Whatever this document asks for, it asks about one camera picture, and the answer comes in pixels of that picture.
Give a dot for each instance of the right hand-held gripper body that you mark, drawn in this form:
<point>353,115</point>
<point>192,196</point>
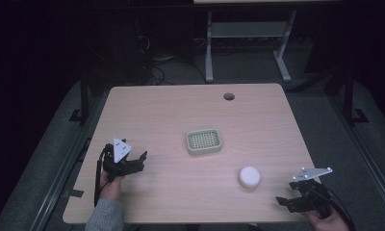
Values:
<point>311,195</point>

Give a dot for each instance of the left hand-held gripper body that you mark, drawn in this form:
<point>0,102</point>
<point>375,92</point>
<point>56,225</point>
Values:
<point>116,166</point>

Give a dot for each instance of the person's left hand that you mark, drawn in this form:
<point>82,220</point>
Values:
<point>111,189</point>

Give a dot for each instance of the person's right hand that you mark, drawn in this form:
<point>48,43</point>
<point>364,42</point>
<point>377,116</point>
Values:
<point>327,224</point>

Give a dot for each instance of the white round soap bar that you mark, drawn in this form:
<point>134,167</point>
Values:
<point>249,176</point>

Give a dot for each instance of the grey tape strip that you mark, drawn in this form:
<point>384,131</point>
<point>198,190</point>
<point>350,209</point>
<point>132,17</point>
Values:
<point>73,193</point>

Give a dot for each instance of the black metal stand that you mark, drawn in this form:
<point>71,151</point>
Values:
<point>350,96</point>
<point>83,99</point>

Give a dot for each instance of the green slatted soap dish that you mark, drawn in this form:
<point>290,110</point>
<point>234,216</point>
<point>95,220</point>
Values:
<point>204,141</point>

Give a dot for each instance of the aluminium floor rail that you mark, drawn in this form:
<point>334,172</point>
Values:
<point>367,154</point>
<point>60,183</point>

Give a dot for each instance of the grey metal table frame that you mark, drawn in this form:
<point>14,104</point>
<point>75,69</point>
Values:
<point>247,30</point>

